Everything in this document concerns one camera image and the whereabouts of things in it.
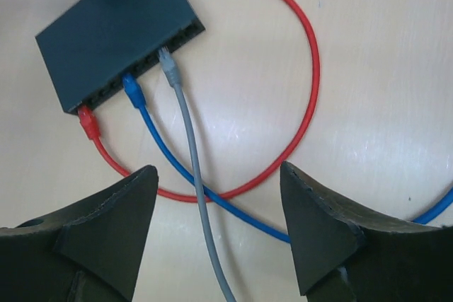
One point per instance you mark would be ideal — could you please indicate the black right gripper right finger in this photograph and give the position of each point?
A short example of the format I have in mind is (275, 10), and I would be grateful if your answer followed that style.
(344, 251)

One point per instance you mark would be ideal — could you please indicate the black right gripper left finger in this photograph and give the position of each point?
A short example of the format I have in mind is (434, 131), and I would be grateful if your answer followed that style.
(90, 250)

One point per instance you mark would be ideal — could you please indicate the black network switch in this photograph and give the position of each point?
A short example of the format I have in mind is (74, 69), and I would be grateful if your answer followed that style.
(93, 44)

